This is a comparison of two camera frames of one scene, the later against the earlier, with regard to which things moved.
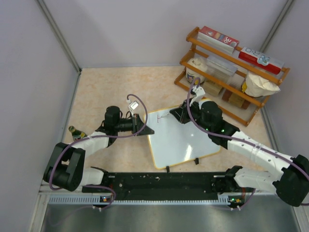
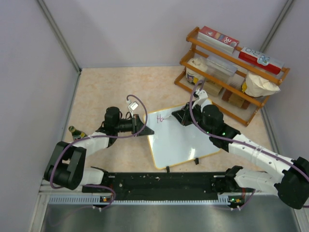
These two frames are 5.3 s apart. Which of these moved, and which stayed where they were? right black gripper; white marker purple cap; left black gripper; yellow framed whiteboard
Moved: white marker purple cap
Stayed: right black gripper; yellow framed whiteboard; left black gripper
